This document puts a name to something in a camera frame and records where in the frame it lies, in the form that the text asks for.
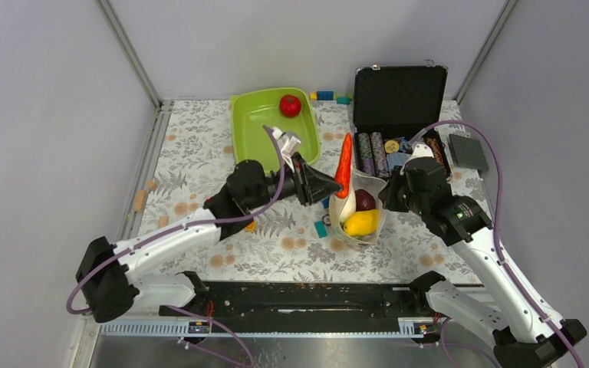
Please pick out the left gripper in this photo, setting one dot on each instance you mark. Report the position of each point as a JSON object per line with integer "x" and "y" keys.
{"x": 310, "y": 185}

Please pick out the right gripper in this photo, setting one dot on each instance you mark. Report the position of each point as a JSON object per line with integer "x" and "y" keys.
{"x": 387, "y": 195}

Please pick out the black poker chip case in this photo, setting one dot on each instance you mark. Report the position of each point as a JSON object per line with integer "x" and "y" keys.
{"x": 395, "y": 102}

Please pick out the wooden block long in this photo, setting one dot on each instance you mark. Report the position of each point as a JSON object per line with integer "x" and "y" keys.
{"x": 139, "y": 200}

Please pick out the red toy tomato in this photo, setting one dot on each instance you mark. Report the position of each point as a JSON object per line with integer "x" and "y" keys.
{"x": 290, "y": 105}

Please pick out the green plastic tray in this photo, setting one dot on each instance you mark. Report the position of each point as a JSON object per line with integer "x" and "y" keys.
{"x": 251, "y": 111}

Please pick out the wooden block lower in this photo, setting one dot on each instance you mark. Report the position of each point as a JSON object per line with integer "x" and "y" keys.
{"x": 163, "y": 221}

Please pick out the red toy chili pepper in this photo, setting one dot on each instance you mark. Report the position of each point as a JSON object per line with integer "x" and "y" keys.
{"x": 343, "y": 171}

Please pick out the yellow toy lemon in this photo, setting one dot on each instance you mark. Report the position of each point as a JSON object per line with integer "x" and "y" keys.
{"x": 362, "y": 223}

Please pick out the grey building baseplate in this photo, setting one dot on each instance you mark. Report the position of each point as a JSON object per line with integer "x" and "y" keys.
{"x": 467, "y": 153}

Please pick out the teal toy brick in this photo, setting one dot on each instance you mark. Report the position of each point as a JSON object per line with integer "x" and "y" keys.
{"x": 321, "y": 229}

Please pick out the wooden block upper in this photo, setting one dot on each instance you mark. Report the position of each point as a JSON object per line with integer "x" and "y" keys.
{"x": 151, "y": 185}

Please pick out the orange toy brick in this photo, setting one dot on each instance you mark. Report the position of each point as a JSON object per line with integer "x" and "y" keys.
{"x": 250, "y": 227}

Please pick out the white toy radish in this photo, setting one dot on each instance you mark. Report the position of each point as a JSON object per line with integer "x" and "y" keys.
{"x": 347, "y": 208}

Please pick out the clear zip top bag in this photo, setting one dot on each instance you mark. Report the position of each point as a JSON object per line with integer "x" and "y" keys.
{"x": 359, "y": 180}

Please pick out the dark purple mangosteen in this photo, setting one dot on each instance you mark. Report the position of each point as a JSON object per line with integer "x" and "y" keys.
{"x": 364, "y": 201}

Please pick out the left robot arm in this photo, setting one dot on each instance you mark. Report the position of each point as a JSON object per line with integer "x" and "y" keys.
{"x": 116, "y": 278}

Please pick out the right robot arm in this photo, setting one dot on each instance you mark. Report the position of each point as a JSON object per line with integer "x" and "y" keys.
{"x": 522, "y": 329}

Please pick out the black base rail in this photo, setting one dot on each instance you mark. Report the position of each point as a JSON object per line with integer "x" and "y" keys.
{"x": 259, "y": 307}

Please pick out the floral tablecloth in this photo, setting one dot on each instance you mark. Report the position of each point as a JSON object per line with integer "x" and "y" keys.
{"x": 196, "y": 155}

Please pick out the blue brick at wall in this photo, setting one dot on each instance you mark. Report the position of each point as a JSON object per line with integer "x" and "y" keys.
{"x": 324, "y": 95}

